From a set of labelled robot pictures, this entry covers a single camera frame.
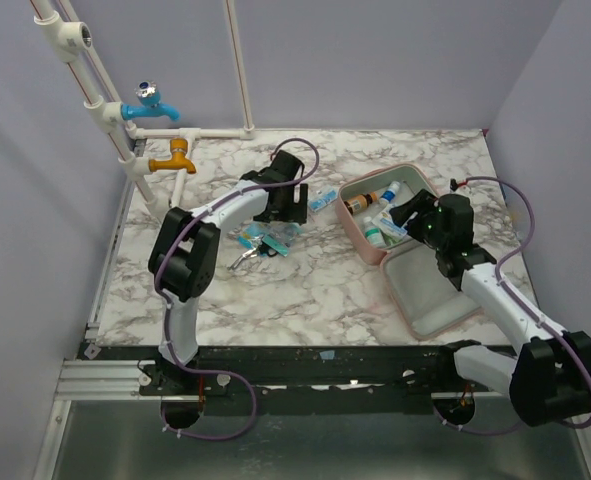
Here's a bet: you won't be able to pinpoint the white blue tube bottle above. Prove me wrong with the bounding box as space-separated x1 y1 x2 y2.
378 181 401 206

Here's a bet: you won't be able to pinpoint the green medicine box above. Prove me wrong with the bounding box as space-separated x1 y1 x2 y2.
383 234 402 247

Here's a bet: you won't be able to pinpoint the white bottle green label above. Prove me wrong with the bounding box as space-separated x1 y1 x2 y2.
362 216 387 249

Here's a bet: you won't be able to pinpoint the amber brown medicine bottle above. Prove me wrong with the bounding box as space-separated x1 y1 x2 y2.
344 192 378 215

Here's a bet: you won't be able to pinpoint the clear teal plastic packet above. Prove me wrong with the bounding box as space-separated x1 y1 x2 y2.
262 223 302 257

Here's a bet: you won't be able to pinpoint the white blue gauze packet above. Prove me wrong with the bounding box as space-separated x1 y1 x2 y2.
373 209 407 240

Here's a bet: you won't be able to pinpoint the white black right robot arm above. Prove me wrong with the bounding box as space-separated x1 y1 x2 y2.
390 190 591 429

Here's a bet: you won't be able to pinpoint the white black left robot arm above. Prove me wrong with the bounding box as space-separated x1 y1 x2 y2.
148 150 308 366

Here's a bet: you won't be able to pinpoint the pink medicine kit case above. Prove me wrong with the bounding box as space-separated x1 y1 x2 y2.
335 163 481 340

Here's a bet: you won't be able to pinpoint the small blue white sachet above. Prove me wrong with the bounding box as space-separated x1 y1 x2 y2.
308 186 338 213

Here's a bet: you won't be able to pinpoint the blue cotton swab bag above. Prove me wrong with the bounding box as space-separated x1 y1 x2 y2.
237 222 272 249

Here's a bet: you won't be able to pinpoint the yellow water tap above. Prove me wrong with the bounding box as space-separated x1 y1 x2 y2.
148 138 196 174

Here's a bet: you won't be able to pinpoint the blue water tap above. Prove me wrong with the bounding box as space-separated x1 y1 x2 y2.
120 80 180 121

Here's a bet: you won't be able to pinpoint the black handled scissors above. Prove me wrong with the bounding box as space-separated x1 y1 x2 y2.
228 241 278 271

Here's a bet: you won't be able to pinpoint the aluminium profile rail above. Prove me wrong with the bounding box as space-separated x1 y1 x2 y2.
55 360 151 401

